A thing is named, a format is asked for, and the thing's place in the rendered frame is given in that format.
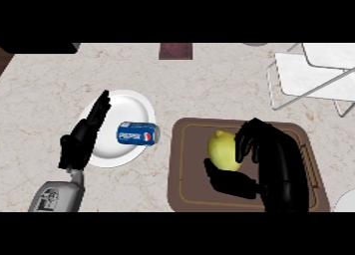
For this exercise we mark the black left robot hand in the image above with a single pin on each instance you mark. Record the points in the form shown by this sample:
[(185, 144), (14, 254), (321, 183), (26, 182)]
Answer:
[(82, 139)]

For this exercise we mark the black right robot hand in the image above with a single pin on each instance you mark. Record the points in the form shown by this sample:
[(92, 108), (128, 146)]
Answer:
[(278, 159)]

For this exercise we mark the yellow lemon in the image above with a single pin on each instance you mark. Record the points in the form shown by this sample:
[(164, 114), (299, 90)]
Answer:
[(222, 151)]

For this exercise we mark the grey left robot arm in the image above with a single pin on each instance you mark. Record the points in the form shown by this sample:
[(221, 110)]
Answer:
[(58, 194)]

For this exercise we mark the brown tray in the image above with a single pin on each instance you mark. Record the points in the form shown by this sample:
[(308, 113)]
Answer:
[(194, 166)]

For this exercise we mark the blue soda can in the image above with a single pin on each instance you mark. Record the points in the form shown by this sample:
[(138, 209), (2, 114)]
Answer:
[(138, 133)]

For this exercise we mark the white plate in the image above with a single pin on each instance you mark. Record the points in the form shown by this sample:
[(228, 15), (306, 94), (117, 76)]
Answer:
[(128, 113)]

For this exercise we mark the white round object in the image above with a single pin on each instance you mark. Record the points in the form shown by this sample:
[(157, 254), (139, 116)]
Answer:
[(351, 201)]

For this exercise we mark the black appliance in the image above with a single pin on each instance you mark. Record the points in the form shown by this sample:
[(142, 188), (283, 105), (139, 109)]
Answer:
[(37, 47)]

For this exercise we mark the dark red square block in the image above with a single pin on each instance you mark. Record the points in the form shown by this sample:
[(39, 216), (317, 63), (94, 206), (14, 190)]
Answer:
[(176, 50)]

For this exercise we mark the grey round object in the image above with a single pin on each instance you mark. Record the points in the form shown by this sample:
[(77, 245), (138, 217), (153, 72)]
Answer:
[(255, 44)]

